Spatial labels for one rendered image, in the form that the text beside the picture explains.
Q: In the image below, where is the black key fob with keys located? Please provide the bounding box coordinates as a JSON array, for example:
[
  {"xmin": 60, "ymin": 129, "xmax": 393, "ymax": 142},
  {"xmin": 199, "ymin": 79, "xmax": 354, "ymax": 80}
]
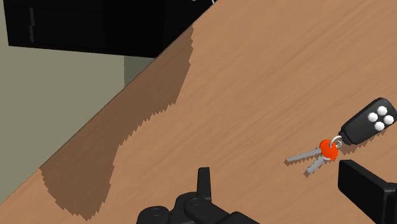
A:
[{"xmin": 284, "ymin": 97, "xmax": 397, "ymax": 178}]

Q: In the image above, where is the black cabinet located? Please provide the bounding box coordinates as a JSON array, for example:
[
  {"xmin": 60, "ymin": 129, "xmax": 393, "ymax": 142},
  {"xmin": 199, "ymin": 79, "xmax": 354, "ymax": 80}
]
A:
[{"xmin": 2, "ymin": 0, "xmax": 216, "ymax": 59}]

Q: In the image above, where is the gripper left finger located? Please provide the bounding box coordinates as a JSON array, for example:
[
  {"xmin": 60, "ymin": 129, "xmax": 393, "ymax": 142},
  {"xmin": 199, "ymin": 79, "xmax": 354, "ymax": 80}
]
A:
[{"xmin": 136, "ymin": 167, "xmax": 261, "ymax": 224}]

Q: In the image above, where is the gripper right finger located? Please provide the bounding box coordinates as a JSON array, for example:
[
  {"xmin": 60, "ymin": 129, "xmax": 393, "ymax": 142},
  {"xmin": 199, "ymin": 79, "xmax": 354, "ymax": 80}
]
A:
[{"xmin": 337, "ymin": 159, "xmax": 397, "ymax": 224}]

